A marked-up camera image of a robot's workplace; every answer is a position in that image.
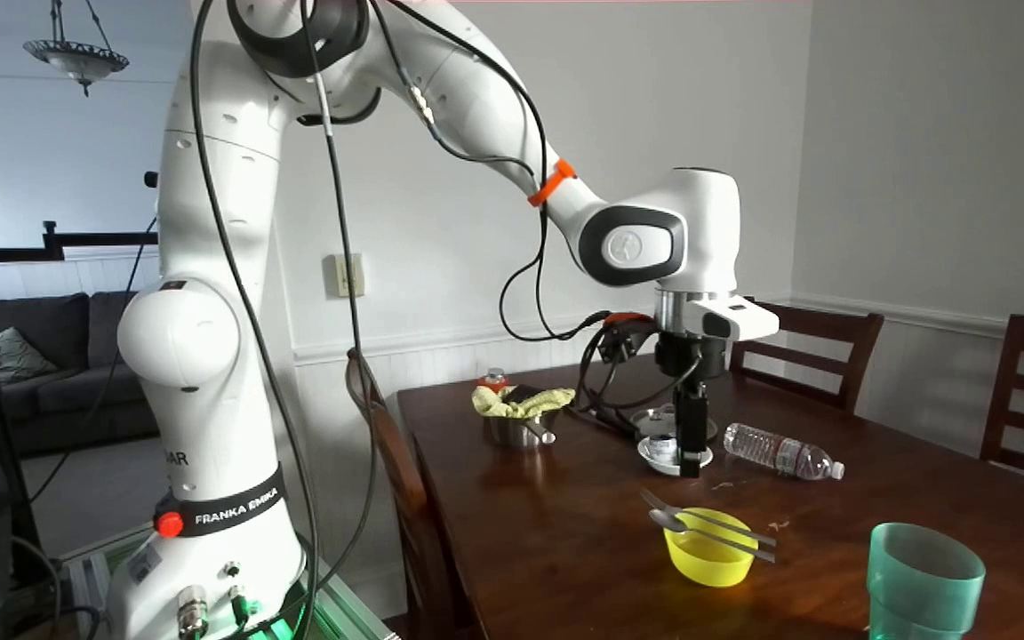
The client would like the robot mounting stand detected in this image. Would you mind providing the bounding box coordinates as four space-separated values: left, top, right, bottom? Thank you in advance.
53 529 403 640

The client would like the small metal pot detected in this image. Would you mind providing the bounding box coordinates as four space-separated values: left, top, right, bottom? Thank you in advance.
485 413 563 456

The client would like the dark grey sofa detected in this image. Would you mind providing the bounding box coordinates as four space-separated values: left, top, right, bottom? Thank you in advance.
0 288 166 460

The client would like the small metal bowl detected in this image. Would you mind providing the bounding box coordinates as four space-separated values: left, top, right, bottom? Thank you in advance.
634 431 719 482

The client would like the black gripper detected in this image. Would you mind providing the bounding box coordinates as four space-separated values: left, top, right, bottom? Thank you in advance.
672 332 732 482

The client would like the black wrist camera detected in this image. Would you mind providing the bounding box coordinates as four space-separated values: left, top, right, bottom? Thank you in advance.
600 310 665 363

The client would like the yellow plastic bowl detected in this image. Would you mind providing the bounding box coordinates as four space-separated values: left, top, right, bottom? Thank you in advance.
662 521 760 593

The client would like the silver pan lid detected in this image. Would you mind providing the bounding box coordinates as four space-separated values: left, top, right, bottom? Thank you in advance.
621 401 684 437

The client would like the silver fork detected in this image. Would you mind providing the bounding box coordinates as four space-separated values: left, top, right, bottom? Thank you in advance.
636 489 780 552

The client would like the grey cushion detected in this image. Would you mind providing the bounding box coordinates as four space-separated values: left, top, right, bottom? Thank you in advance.
0 323 61 386

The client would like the teal translucent cup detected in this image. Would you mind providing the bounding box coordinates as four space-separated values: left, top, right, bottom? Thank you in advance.
863 521 989 640

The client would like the clear plastic water bottle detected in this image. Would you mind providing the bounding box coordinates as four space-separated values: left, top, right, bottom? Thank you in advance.
719 420 850 489

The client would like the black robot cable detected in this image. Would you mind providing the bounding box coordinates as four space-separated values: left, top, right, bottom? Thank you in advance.
304 64 384 640
186 0 611 640

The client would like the yellow-green cloth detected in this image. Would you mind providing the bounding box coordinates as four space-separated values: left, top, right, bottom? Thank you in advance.
471 380 581 428

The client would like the beige wall switch plate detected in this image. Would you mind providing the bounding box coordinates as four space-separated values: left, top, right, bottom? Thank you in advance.
319 251 369 304

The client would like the hanging ceiling lamp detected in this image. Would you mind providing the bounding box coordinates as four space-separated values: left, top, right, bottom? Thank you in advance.
23 0 131 101

